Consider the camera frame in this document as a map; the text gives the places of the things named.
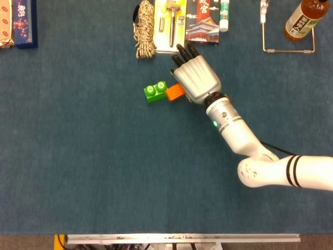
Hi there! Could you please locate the beige braided rope bundle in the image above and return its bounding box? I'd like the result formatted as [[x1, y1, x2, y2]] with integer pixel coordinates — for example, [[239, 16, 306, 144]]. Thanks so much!
[[133, 0, 157, 59]]

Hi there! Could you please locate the white clip on stand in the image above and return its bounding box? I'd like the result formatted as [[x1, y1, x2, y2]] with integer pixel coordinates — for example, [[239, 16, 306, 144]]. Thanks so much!
[[260, 0, 268, 24]]

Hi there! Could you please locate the black red palace-print box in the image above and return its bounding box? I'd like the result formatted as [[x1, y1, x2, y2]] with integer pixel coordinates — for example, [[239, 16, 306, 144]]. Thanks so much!
[[185, 0, 221, 45]]

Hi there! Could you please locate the yellow frame part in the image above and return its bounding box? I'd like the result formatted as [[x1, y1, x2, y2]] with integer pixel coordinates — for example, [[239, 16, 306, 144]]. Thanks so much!
[[54, 234, 66, 250]]

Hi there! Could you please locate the navy blue floral box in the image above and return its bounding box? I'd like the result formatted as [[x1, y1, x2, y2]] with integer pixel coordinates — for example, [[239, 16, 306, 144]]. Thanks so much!
[[11, 0, 39, 49]]

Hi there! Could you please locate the gold red-patterned package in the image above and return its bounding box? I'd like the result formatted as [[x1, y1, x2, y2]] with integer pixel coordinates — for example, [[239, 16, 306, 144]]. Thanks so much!
[[0, 0, 15, 49]]

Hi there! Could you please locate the razor in yellow blister pack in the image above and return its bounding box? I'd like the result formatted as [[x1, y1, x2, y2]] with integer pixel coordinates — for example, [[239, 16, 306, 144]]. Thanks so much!
[[152, 0, 187, 55]]

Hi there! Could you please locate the blue table cloth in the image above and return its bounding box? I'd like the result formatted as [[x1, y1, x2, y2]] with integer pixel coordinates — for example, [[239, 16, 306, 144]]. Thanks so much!
[[0, 0, 333, 235]]

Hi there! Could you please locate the aluminium rail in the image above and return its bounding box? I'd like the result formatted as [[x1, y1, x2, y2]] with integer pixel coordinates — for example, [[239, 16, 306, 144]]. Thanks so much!
[[65, 233, 301, 245]]

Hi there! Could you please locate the orange toy brick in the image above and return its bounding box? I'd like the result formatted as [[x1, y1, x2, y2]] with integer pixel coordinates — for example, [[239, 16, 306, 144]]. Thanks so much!
[[164, 83, 186, 102]]

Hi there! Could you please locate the metal wire stand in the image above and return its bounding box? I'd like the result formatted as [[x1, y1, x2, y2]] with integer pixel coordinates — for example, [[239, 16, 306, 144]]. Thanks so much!
[[261, 0, 316, 55]]

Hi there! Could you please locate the green toy brick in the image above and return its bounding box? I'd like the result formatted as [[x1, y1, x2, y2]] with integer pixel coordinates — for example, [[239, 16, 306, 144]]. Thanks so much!
[[143, 80, 169, 104]]

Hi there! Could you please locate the robot base with cables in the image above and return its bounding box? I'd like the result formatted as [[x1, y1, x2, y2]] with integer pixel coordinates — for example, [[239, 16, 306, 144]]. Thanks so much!
[[66, 242, 223, 250]]

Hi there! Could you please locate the amber tea bottle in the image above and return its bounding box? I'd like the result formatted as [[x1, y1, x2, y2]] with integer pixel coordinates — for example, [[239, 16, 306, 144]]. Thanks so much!
[[283, 0, 330, 43]]

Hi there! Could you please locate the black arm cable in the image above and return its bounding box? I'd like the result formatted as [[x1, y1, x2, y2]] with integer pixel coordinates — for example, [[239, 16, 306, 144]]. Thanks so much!
[[260, 141, 297, 156]]

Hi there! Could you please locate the white green tube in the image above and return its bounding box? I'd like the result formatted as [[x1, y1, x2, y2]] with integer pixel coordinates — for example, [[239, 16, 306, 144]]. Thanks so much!
[[219, 0, 230, 33]]

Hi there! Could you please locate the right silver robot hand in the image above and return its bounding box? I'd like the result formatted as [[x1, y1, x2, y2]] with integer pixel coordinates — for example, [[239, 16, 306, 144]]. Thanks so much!
[[170, 40, 222, 105]]

